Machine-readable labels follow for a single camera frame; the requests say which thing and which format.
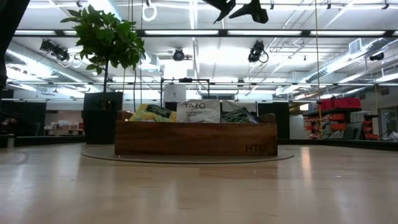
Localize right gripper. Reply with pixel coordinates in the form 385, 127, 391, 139
201, 0, 269, 25

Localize orange white tea packet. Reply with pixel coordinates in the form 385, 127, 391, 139
175, 99, 221, 124

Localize wooden tea organizer box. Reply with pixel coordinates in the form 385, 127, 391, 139
114, 111, 279, 157

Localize white cloth panel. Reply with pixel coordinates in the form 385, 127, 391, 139
221, 100, 257, 113

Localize white box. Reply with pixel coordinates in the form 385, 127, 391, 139
163, 84, 187, 103

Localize white air vent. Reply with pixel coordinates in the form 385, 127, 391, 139
348, 38, 363, 55

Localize green leafy potted tree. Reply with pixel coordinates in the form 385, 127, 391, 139
60, 4, 146, 110

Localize white cabinet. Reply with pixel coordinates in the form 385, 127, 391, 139
289, 114, 305, 140

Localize yellow vertical pole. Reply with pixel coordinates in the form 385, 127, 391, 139
314, 0, 323, 140

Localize large red storage bin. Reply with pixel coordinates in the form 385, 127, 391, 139
333, 98, 362, 110

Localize round grey mat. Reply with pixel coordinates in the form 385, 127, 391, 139
80, 146, 295, 165

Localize storage shelf with parts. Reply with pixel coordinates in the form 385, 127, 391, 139
303, 107, 381, 141

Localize black ceiling spotlight cluster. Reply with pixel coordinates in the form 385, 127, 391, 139
39, 39, 71, 62

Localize cluttered background table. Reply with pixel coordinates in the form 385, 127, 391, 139
45, 119, 85, 136

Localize black ceiling camera with cable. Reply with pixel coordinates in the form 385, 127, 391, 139
248, 40, 270, 64

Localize white hanging cable loop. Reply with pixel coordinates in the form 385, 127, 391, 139
142, 0, 158, 22

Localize silver ceiling duct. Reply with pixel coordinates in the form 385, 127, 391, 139
304, 37, 398, 84

